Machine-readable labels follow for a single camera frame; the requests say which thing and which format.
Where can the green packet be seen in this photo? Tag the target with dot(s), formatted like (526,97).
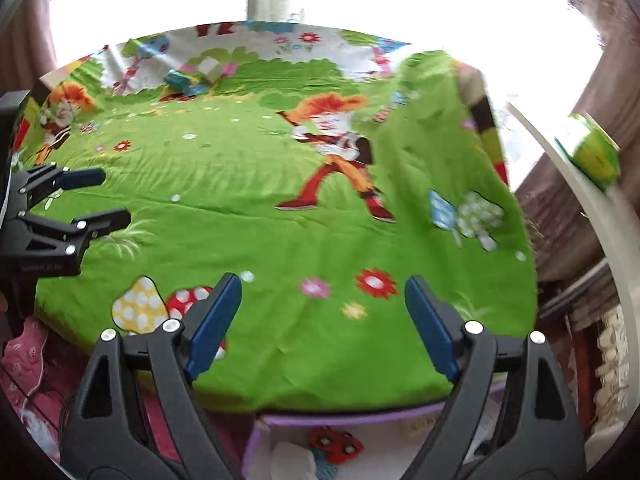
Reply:
(592,152)

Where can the purple fabric storage box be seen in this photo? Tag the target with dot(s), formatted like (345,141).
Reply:
(390,425)

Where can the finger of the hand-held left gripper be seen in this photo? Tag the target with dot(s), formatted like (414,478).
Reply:
(100,222)
(82,178)

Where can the plain white box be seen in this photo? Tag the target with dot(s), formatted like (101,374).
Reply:
(210,69)

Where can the cartoon printed green cloth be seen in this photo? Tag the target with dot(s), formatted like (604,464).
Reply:
(240,200)

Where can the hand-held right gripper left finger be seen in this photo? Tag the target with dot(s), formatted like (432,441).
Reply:
(215,325)

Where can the teal box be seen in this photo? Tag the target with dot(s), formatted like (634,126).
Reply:
(176,79)

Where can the white curved rail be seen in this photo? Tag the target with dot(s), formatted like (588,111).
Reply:
(575,200)

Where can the brown curtain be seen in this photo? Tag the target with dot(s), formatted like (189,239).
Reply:
(565,240)
(25,25)

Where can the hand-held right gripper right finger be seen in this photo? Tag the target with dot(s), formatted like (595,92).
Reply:
(435,325)

